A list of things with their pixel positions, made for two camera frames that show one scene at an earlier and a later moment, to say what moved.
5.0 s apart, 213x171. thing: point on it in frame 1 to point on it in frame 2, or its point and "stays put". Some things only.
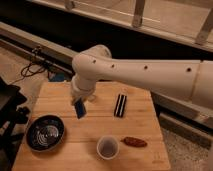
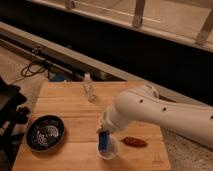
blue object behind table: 56,76 stays put
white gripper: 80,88 to 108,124
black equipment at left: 11,97 stays put
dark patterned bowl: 44,133 stays put
